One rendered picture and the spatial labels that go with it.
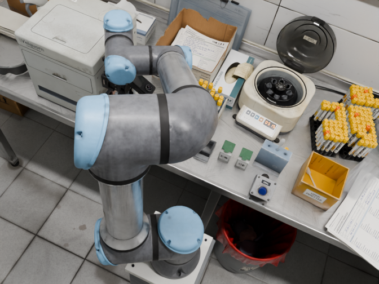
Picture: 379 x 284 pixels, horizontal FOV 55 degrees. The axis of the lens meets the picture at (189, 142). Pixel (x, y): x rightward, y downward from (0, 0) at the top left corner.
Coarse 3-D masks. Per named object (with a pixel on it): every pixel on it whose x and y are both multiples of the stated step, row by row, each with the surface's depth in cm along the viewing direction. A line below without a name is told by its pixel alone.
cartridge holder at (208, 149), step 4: (212, 140) 131; (208, 144) 130; (212, 144) 130; (204, 148) 129; (208, 148) 130; (212, 148) 127; (200, 152) 127; (204, 152) 126; (208, 152) 129; (196, 156) 127; (200, 156) 127; (204, 156) 128; (208, 156) 127; (204, 160) 127
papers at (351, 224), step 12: (372, 192) 127; (348, 204) 124; (360, 204) 124; (372, 204) 125; (336, 216) 121; (348, 216) 121; (360, 216) 122; (372, 216) 122; (336, 228) 119; (348, 228) 119; (360, 228) 120; (372, 228) 120; (348, 240) 117; (360, 240) 117; (372, 240) 118; (360, 252) 115; (372, 252) 116; (372, 264) 114
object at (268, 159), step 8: (264, 144) 123; (272, 144) 123; (264, 152) 123; (272, 152) 121; (280, 152) 122; (288, 152) 122; (256, 160) 129; (264, 160) 127; (272, 160) 124; (280, 160) 122; (288, 160) 120; (264, 168) 128; (272, 168) 128; (280, 168) 125
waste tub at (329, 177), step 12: (312, 156) 125; (312, 168) 130; (324, 168) 127; (336, 168) 124; (348, 168) 121; (300, 180) 119; (324, 180) 129; (336, 180) 129; (300, 192) 122; (312, 192) 118; (324, 192) 115; (336, 192) 121; (312, 204) 124; (324, 204) 120
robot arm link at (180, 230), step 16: (176, 208) 91; (160, 224) 87; (176, 224) 88; (192, 224) 89; (160, 240) 87; (176, 240) 86; (192, 240) 87; (160, 256) 89; (176, 256) 90; (192, 256) 95
